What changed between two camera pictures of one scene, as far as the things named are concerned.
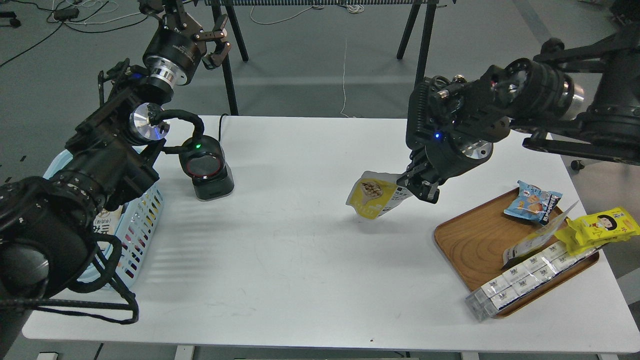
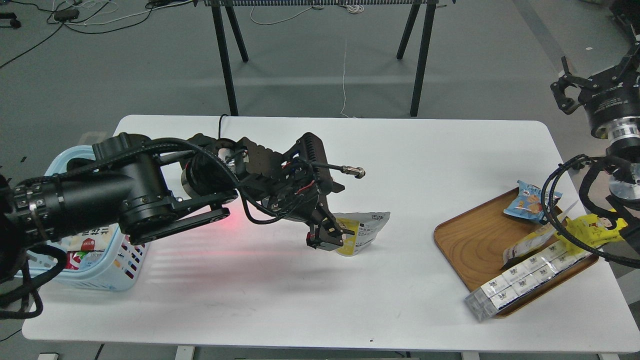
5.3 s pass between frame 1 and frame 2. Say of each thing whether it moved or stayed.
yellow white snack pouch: moved
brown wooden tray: stayed
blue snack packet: stayed
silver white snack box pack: stayed
